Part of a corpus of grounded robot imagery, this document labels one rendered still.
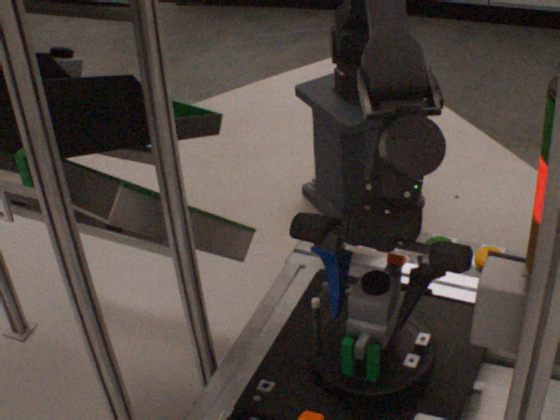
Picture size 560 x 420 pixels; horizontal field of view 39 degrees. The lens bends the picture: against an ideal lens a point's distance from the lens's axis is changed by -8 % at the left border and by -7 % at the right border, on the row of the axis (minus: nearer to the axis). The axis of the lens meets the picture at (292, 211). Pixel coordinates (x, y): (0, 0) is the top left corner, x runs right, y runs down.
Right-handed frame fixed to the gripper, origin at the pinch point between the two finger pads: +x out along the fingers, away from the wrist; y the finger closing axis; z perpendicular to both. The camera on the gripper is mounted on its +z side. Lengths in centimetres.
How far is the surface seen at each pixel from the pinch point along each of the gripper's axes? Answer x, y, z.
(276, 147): -14, -35, -54
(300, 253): -0.3, -15.8, -21.0
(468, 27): -94, -50, -300
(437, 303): 1.6, 4.4, -15.8
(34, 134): -9.8, -19.4, 34.5
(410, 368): 7.5, 5.3, -2.7
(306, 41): -70, -117, -268
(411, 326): 4.1, 3.0, -9.6
